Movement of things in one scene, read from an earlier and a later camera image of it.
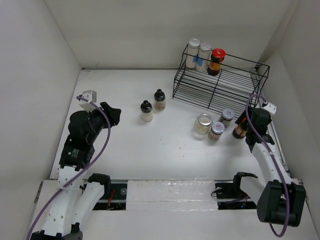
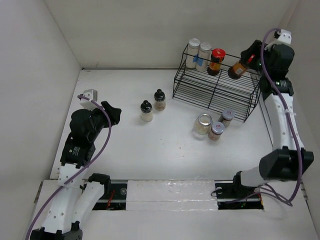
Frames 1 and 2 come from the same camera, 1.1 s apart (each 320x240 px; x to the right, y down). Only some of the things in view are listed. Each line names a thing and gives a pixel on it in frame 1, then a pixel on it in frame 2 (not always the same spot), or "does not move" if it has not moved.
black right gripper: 242,117 to 254,49
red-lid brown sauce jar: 239,132 to 237,70
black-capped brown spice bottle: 159,100 does not move
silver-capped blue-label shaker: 192,53 does not move
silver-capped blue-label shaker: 203,58 does not move
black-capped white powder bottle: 146,113 does not move
